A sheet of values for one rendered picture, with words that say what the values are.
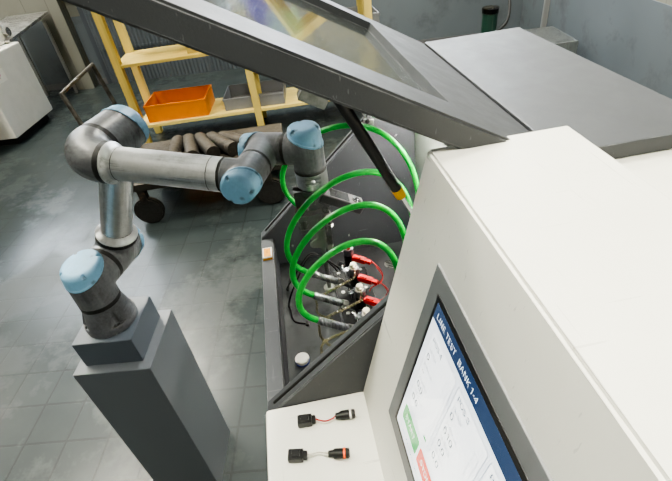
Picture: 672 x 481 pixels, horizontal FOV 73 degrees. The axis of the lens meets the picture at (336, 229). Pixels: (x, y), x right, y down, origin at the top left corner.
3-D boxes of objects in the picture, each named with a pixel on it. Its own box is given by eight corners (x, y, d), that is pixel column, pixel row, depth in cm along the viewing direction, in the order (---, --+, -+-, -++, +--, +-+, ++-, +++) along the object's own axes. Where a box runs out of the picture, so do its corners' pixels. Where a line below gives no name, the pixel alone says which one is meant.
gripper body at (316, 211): (299, 220, 118) (291, 180, 111) (331, 214, 118) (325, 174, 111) (301, 237, 112) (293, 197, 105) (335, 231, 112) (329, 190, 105)
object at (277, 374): (270, 273, 163) (261, 239, 153) (282, 271, 163) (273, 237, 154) (279, 437, 113) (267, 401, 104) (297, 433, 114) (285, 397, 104)
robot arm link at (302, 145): (288, 118, 103) (324, 117, 101) (296, 160, 109) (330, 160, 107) (277, 133, 97) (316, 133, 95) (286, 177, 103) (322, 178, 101)
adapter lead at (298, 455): (288, 464, 89) (286, 458, 88) (289, 452, 91) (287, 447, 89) (350, 460, 88) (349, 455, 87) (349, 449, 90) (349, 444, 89)
